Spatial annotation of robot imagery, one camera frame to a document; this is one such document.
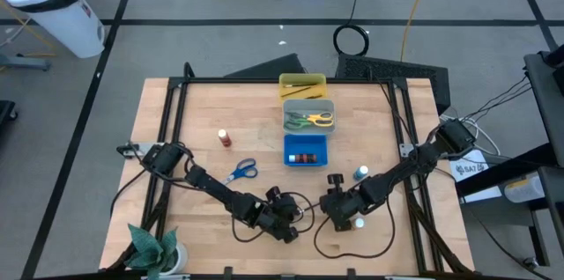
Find black floor power cable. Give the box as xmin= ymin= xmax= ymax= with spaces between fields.
xmin=479 ymin=222 xmax=552 ymax=280

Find blue plastic bin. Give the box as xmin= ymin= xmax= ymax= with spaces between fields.
xmin=283 ymin=133 xmax=330 ymax=168

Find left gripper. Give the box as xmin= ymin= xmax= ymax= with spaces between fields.
xmin=249 ymin=186 xmax=305 ymax=245

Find grey plastic bin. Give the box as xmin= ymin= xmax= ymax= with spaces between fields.
xmin=281 ymin=98 xmax=337 ymax=136

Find black table edge cable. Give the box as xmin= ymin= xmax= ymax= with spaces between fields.
xmin=109 ymin=167 xmax=147 ymax=218

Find black cable bundle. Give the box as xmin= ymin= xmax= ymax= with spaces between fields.
xmin=457 ymin=75 xmax=533 ymax=122

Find black flat panel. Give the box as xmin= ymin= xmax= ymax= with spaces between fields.
xmin=223 ymin=53 xmax=308 ymax=79

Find green potted plant white pot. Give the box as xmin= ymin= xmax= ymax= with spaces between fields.
xmin=124 ymin=223 xmax=189 ymax=280

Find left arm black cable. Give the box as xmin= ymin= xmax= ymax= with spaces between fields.
xmin=231 ymin=190 xmax=316 ymax=244

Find yellow hanging cable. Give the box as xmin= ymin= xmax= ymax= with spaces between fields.
xmin=399 ymin=0 xmax=433 ymax=62

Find blue handled scissors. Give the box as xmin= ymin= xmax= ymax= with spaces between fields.
xmin=221 ymin=158 xmax=259 ymax=186

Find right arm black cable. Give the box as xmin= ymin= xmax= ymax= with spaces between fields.
xmin=313 ymin=195 xmax=397 ymax=260

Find brown paint bottle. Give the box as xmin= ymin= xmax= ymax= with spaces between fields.
xmin=288 ymin=152 xmax=319 ymax=165

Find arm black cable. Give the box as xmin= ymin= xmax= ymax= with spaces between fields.
xmin=231 ymin=190 xmax=316 ymax=244
xmin=313 ymin=195 xmax=397 ymax=260

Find black side rack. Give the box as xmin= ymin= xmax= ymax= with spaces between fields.
xmin=453 ymin=44 xmax=564 ymax=268

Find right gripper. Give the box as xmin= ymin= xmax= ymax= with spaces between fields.
xmin=319 ymin=173 xmax=371 ymax=232

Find yellow handled scissors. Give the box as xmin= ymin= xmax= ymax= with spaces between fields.
xmin=293 ymin=111 xmax=335 ymax=128

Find white trash can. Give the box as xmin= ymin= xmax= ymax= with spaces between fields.
xmin=2 ymin=0 xmax=106 ymax=60

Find green handled scissors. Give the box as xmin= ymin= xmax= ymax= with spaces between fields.
xmin=284 ymin=111 xmax=318 ymax=131

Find white SA7 label sheet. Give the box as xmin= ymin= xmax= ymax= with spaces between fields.
xmin=449 ymin=150 xmax=491 ymax=181

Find grey floor stand base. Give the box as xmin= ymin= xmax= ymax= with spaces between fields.
xmin=0 ymin=52 xmax=52 ymax=73

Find blue paint bottle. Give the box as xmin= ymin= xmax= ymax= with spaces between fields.
xmin=352 ymin=164 xmax=370 ymax=182

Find black coiled hanging cable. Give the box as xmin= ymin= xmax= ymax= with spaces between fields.
xmin=331 ymin=0 xmax=370 ymax=57

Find yellow plastic bin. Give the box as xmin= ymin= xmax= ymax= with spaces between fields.
xmin=278 ymin=72 xmax=328 ymax=105

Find grey box yellow label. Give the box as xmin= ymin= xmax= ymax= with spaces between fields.
xmin=503 ymin=173 xmax=546 ymax=204

